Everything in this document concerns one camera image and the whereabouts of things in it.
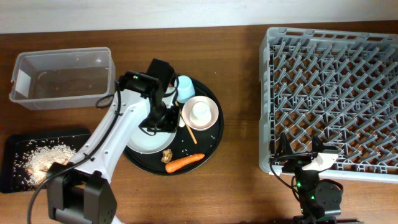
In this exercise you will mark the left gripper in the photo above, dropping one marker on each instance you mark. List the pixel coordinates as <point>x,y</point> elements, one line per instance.
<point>171,126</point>

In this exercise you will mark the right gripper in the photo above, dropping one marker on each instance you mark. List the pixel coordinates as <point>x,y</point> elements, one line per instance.
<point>296,161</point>

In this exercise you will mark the grey plate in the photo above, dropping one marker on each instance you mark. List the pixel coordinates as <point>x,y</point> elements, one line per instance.
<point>146,144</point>

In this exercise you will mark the brown food scrap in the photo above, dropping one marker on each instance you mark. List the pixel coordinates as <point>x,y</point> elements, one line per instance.
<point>166,156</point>

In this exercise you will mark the orange carrot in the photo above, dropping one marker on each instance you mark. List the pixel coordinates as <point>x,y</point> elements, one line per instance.
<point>180,163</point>

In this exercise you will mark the rice and nuts pile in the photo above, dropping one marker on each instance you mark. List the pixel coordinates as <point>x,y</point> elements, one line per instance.
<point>40,160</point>

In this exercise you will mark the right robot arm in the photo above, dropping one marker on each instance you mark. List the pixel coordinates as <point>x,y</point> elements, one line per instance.
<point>319,199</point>

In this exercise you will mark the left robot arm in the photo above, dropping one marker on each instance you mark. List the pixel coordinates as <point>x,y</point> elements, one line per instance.
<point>142,109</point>

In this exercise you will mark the grey dishwasher rack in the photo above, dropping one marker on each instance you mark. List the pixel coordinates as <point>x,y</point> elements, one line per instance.
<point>338,86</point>

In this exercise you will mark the white plastic fork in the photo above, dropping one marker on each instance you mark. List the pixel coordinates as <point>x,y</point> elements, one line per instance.
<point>181,122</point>

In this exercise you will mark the wooden chopstick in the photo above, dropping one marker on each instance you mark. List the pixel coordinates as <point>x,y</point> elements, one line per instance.
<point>186,125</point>

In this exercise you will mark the round black tray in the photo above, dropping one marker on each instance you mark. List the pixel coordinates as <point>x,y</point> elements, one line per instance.
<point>183,145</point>

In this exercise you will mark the light blue cup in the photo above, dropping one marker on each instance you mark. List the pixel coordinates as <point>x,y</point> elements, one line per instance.
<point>185,88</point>

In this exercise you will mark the pink bowl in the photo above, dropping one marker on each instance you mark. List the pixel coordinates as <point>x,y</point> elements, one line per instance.
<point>187,109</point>

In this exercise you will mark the white cup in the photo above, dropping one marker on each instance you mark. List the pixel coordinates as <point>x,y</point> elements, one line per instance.
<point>201,114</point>

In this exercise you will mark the clear plastic bin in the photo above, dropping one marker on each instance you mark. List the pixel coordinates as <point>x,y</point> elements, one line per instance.
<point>65,78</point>

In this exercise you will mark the black rectangular tray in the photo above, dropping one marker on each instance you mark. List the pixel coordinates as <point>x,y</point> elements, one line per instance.
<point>17,147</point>

